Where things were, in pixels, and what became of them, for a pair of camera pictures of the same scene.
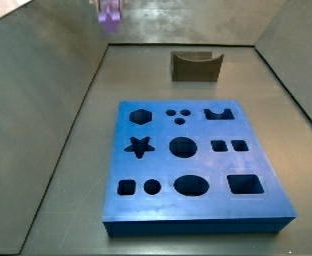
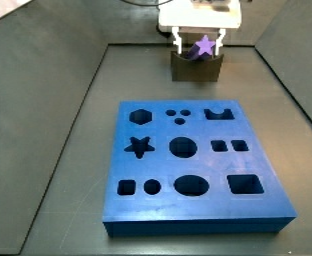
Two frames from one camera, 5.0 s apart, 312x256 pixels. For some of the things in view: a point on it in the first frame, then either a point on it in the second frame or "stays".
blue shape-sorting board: x=187 y=173 stays
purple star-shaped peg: x=110 y=15 to x=206 y=45
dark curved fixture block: x=195 y=66 stays
